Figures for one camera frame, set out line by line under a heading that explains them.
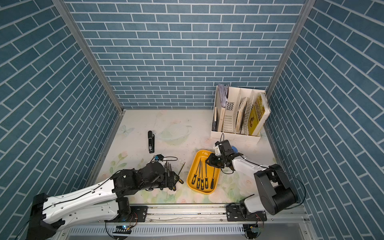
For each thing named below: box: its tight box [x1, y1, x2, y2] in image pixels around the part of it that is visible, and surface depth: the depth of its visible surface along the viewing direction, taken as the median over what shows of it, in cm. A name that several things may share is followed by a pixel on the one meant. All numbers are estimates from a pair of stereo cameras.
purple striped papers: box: [218, 83, 229, 108], surface depth 90 cm
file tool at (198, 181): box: [196, 158, 201, 189], surface depth 84 cm
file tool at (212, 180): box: [210, 167, 215, 189], surface depth 84 cm
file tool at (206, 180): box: [205, 162, 209, 189], surface depth 84 cm
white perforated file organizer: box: [210, 85, 267, 145], surface depth 99 cm
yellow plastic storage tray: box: [186, 149, 221, 195], surface depth 87 cm
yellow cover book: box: [248, 92, 271, 136], surface depth 94 cm
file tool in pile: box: [200, 160, 205, 191], surface depth 85 cm
